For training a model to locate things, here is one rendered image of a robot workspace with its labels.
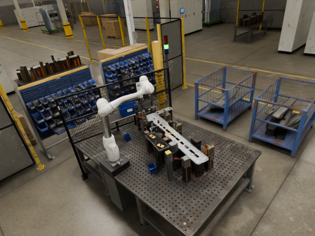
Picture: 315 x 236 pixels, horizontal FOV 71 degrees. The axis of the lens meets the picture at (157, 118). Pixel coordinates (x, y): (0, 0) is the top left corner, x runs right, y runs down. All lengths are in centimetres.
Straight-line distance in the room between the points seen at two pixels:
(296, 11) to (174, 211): 868
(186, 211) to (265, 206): 142
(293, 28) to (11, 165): 961
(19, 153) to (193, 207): 321
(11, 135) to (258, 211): 401
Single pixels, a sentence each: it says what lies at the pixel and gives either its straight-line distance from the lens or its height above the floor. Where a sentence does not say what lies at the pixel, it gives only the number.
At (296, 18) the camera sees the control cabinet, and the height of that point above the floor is 129.
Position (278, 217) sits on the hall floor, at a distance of 358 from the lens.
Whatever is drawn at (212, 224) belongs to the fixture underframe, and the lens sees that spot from 305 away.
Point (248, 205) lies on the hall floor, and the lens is 358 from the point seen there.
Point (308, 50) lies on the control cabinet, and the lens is 1011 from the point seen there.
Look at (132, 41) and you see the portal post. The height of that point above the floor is 128.
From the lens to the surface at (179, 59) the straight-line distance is 644.
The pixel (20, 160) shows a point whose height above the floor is 35.
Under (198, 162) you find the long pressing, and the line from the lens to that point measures 262.
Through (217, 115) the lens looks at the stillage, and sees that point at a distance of 509.
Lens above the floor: 278
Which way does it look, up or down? 31 degrees down
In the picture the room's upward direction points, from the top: 6 degrees counter-clockwise
